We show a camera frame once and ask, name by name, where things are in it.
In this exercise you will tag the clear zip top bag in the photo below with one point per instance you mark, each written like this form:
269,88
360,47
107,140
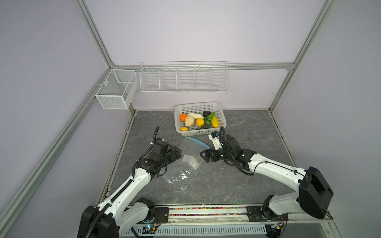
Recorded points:
183,171

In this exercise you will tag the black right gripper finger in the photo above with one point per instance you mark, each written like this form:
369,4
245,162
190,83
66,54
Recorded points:
209,158
207,153

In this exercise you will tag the yellow red toy peach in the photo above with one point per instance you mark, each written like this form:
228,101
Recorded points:
200,122

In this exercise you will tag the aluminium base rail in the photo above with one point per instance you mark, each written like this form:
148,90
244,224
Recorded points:
225,220

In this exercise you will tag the green toy leaf vegetable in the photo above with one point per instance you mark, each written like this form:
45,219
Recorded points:
208,119

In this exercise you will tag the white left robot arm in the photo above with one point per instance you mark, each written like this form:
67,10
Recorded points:
112,217

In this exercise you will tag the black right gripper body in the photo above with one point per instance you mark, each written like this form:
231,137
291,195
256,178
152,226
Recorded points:
222,156

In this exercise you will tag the white wire wall rack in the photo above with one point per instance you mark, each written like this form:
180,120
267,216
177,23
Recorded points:
184,77

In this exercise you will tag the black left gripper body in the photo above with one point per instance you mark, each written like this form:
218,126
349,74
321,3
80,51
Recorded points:
169,156

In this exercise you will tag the beige toy potato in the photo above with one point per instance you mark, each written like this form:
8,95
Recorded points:
189,121

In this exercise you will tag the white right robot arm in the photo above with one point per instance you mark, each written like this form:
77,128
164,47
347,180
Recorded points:
311,192

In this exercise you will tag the white mesh wall box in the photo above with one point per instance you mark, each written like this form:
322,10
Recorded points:
118,89

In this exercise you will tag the white toy cucumber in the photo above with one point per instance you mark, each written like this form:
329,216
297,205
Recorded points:
196,116

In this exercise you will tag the orange toy carrot piece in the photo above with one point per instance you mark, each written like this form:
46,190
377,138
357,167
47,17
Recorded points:
183,117

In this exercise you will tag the yellow toy corn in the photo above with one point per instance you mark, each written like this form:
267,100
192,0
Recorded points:
215,122

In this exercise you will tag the black toy avocado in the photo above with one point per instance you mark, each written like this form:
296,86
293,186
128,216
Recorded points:
206,114

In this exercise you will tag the white perforated plastic basket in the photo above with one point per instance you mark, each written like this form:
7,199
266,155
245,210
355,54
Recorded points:
198,108

